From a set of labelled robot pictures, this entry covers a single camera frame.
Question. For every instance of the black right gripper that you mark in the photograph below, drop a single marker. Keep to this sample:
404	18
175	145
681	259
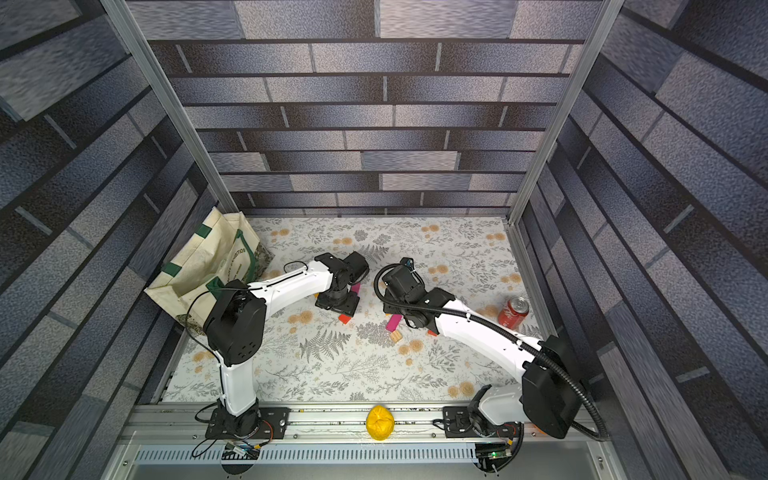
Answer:
413	320

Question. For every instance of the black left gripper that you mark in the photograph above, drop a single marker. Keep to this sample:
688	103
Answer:
349	308

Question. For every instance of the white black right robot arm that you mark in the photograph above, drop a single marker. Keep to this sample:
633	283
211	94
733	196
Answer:
544	394

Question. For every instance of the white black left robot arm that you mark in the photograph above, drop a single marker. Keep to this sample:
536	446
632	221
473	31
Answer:
235	326

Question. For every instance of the pink wooden block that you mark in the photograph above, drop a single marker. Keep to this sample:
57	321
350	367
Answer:
393	322

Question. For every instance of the red soda can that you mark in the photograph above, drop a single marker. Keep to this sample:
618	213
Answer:
514	312

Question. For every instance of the cream green tote bag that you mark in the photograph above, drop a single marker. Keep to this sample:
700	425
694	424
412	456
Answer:
223	248

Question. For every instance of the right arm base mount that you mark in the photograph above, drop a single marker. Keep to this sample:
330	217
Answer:
462	422

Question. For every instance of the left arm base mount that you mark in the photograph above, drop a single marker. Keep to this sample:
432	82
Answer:
263	423

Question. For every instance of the slotted metal cable tray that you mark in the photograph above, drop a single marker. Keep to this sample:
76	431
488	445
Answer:
314	454

